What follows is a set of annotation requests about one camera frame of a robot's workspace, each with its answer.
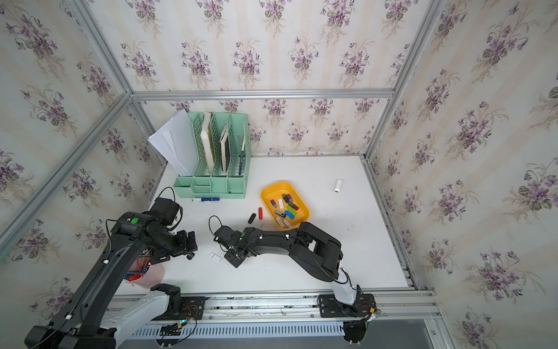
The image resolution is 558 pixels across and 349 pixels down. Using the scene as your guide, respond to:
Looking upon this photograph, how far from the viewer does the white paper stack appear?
925mm

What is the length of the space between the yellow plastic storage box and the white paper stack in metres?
0.39

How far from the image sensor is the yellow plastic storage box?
3.13 feet
